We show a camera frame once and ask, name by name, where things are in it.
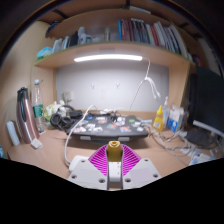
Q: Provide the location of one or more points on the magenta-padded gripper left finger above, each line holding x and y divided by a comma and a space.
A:
85, 173

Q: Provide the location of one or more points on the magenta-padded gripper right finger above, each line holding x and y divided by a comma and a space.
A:
143, 171

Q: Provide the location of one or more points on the yellow charger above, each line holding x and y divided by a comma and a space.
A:
114, 153

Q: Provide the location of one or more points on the black laptop with stickers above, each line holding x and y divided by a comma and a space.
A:
106, 128

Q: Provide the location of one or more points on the yellow squeeze bottle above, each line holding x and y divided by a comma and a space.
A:
158, 121

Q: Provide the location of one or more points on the small white block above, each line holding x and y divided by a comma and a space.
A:
36, 143

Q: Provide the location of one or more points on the blue and white box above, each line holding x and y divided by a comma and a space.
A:
174, 121

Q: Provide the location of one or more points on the black headphones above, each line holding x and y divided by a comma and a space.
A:
57, 119

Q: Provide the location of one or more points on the clear pump bottle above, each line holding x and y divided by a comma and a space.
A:
165, 113

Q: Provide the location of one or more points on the flat black device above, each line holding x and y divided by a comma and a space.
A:
198, 136

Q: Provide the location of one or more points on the white and green plush toy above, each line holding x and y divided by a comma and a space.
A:
51, 110

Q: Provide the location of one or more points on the pink metallic thermos flask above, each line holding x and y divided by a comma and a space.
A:
26, 123

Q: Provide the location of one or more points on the clear plastic water bottle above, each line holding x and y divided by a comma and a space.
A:
38, 110

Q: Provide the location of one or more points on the white cylindrical case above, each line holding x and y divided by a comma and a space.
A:
13, 133

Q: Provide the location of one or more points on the black monitor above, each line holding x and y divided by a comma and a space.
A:
208, 100

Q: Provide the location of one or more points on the white led light bar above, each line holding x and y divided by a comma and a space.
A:
108, 57

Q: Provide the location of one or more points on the wooden shelf with books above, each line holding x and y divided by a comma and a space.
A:
150, 31

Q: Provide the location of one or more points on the white wall socket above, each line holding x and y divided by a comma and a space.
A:
68, 96

